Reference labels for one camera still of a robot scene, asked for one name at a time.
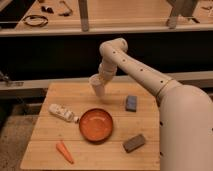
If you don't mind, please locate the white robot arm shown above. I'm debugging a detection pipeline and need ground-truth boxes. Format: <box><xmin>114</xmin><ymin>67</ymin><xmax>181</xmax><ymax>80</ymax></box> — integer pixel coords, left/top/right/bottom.
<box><xmin>99</xmin><ymin>38</ymin><xmax>213</xmax><ymax>171</ymax></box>

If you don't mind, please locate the blue sponge block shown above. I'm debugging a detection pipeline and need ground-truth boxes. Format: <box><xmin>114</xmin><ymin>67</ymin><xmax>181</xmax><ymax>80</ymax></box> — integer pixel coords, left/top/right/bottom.
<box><xmin>125</xmin><ymin>96</ymin><xmax>137</xmax><ymax>112</ymax></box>

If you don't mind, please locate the orange round bowl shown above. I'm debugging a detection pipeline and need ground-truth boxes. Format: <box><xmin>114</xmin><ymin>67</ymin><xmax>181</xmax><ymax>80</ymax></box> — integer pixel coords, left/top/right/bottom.
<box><xmin>79</xmin><ymin>108</ymin><xmax>113</xmax><ymax>143</ymax></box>

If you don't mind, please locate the white tube bottle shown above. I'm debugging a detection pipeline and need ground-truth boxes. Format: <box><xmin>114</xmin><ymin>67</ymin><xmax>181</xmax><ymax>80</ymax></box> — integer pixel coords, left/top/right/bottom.
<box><xmin>48</xmin><ymin>104</ymin><xmax>79</xmax><ymax>123</ymax></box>

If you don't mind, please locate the wooden board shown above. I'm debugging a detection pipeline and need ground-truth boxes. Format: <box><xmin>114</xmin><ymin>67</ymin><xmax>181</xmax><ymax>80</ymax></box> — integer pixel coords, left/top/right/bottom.
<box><xmin>21</xmin><ymin>83</ymin><xmax>160</xmax><ymax>171</ymax></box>

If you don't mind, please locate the grey brown block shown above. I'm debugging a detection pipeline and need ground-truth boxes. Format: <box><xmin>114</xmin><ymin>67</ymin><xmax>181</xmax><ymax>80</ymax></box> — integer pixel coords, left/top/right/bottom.
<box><xmin>123</xmin><ymin>134</ymin><xmax>146</xmax><ymax>153</ymax></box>

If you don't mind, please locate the orange carrot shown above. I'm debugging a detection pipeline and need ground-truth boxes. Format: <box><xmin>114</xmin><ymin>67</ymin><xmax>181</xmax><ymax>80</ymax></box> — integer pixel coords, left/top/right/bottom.
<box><xmin>56</xmin><ymin>141</ymin><xmax>74</xmax><ymax>164</ymax></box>

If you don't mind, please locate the dark bent tool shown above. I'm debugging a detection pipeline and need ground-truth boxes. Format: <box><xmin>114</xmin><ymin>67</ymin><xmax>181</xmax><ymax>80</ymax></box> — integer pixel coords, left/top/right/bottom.
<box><xmin>58</xmin><ymin>0</ymin><xmax>73</xmax><ymax>17</ymax></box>

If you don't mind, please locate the black small object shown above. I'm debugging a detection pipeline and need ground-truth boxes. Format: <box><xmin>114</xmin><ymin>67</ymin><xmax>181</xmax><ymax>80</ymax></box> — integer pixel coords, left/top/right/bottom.
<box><xmin>41</xmin><ymin>6</ymin><xmax>54</xmax><ymax>14</ymax></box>

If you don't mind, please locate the metal clamp left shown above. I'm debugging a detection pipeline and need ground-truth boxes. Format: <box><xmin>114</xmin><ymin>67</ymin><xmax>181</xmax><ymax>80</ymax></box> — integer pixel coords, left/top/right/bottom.
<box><xmin>0</xmin><ymin>71</ymin><xmax>23</xmax><ymax>87</ymax></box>

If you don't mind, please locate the grey metal post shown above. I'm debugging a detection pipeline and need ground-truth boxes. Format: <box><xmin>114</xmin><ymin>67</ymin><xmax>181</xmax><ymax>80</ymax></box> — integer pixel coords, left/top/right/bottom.
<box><xmin>166</xmin><ymin>0</ymin><xmax>185</xmax><ymax>29</ymax></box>
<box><xmin>78</xmin><ymin>0</ymin><xmax>89</xmax><ymax>32</ymax></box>

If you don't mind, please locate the grey metal post right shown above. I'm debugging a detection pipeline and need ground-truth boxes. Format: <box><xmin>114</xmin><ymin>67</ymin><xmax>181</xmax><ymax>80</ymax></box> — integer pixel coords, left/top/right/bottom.
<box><xmin>166</xmin><ymin>0</ymin><xmax>185</xmax><ymax>29</ymax></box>

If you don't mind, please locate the coiled black cable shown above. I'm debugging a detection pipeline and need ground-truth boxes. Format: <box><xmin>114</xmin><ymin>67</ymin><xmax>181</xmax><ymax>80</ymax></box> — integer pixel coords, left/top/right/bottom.
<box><xmin>22</xmin><ymin>14</ymin><xmax>50</xmax><ymax>28</ymax></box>

